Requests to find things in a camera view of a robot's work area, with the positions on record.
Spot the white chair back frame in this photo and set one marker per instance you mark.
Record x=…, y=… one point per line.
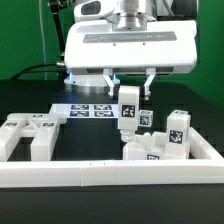
x=43, y=128

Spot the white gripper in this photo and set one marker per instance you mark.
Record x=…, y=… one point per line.
x=165, y=47

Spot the white chair seat part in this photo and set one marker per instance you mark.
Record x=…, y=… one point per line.
x=156, y=146

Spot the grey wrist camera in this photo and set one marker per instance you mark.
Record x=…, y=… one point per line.
x=85, y=10

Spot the small tagged cube left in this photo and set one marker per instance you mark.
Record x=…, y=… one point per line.
x=145, y=118

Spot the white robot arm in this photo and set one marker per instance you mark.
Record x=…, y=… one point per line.
x=134, y=15

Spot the white marker base plate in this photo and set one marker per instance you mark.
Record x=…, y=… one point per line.
x=86, y=111

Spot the white U-shaped fence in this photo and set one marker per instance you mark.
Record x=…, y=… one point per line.
x=208, y=169

